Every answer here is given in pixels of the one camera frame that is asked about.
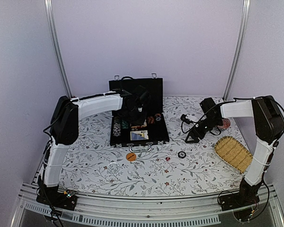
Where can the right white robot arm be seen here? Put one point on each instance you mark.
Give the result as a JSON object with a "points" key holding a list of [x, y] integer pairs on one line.
{"points": [[268, 116]]}

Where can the woven bamboo tray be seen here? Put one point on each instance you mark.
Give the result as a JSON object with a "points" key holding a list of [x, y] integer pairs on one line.
{"points": [[233, 153]]}

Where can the red patterned bowl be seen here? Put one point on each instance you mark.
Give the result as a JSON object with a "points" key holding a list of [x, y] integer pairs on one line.
{"points": [[225, 124]]}

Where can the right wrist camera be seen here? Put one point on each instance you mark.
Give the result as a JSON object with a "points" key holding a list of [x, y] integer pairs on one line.
{"points": [[187, 118]]}

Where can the left aluminium frame post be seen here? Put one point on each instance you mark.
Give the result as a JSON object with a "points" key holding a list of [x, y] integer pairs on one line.
{"points": [[52, 28]]}

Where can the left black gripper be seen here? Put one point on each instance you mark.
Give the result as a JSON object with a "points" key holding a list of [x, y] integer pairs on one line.
{"points": [[138, 123]]}

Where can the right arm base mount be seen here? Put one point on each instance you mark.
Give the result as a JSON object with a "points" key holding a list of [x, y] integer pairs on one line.
{"points": [[229, 200]]}

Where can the aluminium frame post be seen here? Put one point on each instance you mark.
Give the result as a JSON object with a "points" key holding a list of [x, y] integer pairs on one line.
{"points": [[52, 28], [239, 45]]}

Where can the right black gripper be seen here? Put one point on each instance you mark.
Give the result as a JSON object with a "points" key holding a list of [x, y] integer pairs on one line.
{"points": [[193, 133]]}

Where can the right aluminium frame post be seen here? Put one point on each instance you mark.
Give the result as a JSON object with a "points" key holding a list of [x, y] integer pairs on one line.
{"points": [[239, 45]]}

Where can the orange dealer button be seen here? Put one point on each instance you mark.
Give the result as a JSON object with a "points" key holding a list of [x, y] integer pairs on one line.
{"points": [[131, 157]]}

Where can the green chip stack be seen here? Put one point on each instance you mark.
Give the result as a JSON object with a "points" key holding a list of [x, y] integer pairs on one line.
{"points": [[125, 124]]}

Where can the card deck in case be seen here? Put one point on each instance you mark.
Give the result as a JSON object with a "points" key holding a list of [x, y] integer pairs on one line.
{"points": [[136, 127]]}

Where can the black poker case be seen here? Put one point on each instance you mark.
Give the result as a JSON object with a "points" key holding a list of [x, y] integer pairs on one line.
{"points": [[141, 92]]}

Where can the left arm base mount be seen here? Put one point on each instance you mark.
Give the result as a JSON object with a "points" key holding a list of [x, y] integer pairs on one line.
{"points": [[51, 197]]}

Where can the blue playing card box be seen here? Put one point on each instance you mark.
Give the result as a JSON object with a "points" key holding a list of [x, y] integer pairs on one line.
{"points": [[139, 135]]}

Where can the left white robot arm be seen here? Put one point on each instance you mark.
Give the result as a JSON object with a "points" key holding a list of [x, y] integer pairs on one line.
{"points": [[64, 127]]}

